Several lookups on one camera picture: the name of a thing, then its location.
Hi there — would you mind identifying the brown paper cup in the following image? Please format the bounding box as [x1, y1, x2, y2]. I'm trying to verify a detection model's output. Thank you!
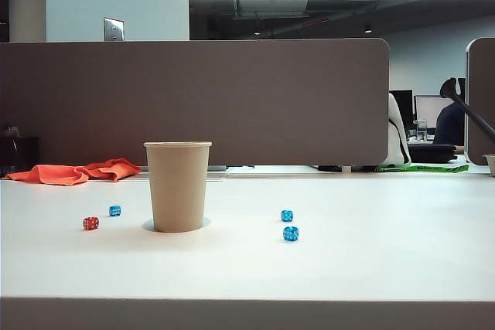
[143, 141, 213, 233]

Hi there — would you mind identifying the wide brown desk partition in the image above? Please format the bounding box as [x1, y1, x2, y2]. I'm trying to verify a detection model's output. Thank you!
[0, 38, 391, 168]

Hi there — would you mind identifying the black computer monitor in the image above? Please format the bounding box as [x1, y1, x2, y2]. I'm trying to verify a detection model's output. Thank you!
[389, 90, 415, 127]

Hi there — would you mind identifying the green tape strip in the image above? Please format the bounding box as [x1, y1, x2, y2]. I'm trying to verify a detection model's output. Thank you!
[375, 163, 469, 174]

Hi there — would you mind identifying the lit white computer monitor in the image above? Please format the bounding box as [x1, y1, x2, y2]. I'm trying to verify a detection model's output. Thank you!
[414, 94, 456, 129]

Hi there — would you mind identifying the orange cloth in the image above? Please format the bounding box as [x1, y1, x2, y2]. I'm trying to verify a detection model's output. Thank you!
[3, 158, 143, 187]

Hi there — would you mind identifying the person in dark shirt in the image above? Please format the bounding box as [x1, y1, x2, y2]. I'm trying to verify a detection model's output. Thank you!
[432, 77, 467, 153]

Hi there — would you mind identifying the black slanted rod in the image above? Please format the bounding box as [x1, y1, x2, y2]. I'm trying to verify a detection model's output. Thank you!
[448, 90, 495, 136]

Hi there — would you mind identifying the brown partition with white edge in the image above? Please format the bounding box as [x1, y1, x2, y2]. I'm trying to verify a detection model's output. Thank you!
[465, 37, 495, 167]

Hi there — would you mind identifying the metal wall plate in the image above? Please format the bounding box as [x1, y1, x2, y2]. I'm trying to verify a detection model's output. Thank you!
[103, 16, 125, 42]

